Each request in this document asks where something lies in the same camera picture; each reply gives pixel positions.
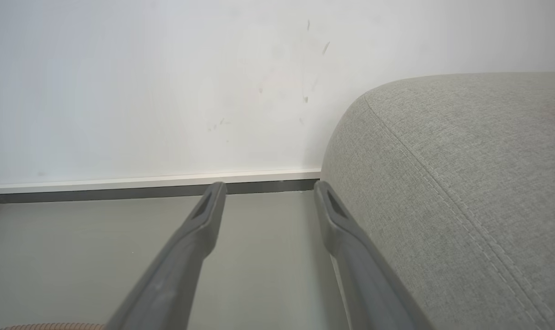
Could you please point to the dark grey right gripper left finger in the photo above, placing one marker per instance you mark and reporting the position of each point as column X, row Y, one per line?
column 176, row 270

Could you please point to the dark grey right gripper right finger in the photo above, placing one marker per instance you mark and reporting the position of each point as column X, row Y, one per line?
column 360, row 270

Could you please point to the grey fabric sofa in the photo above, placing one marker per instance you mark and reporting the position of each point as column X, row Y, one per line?
column 465, row 183

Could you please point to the white and black baseboard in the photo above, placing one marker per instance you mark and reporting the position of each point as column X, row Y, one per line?
column 121, row 185

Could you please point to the cream plastic laundry basket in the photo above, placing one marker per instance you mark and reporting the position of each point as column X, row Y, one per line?
column 52, row 326

